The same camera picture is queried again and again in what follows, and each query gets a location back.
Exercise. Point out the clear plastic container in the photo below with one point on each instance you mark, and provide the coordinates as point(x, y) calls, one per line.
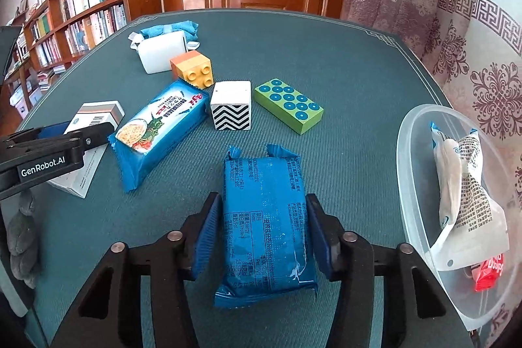
point(412, 176)

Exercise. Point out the white plastic box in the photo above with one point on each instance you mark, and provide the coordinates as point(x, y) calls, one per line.
point(161, 52)

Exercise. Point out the dark screen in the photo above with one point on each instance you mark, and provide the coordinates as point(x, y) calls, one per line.
point(8, 50)

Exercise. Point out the white snack packet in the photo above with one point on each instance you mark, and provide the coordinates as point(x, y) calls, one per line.
point(469, 185)

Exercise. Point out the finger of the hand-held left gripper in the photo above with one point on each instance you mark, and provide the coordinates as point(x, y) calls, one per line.
point(96, 136)
point(55, 130)

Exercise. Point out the orange yellow toy brick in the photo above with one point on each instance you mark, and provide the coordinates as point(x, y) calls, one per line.
point(191, 66)

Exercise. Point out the black white zigzag cube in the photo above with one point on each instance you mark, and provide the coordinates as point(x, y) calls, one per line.
point(230, 115)

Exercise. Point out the red packet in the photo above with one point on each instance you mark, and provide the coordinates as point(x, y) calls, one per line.
point(487, 274)

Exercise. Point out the green block with blue dots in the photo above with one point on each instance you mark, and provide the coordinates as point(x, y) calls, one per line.
point(285, 103)

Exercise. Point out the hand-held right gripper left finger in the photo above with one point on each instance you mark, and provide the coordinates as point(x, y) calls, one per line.
point(206, 238)

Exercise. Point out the grey plush toy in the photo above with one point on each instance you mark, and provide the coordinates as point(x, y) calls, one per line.
point(22, 242)

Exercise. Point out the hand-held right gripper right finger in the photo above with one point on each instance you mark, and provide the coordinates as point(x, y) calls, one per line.
point(322, 238)

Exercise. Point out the blue cracker packet with picture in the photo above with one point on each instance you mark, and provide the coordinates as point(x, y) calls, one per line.
point(163, 128)

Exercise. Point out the plain blue cracker packet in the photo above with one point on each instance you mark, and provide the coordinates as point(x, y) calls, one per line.
point(265, 209)

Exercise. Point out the white medicine box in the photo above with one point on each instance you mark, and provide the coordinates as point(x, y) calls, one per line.
point(77, 181)

